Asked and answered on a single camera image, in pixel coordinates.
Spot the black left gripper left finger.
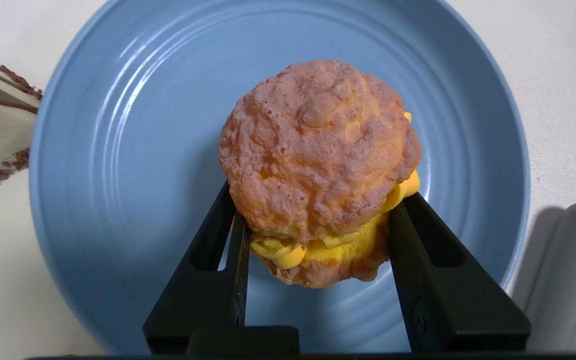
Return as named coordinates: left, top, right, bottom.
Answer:
left=142, top=181, right=301, bottom=355

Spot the white peeler grey handle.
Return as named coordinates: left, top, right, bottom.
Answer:
left=524, top=200, right=576, bottom=352

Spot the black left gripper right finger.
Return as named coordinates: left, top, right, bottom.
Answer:
left=387, top=192, right=532, bottom=353

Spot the blue plate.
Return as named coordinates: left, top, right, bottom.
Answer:
left=28, top=0, right=532, bottom=355

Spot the cream puff pastry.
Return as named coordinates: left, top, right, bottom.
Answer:
left=218, top=59, right=423, bottom=290

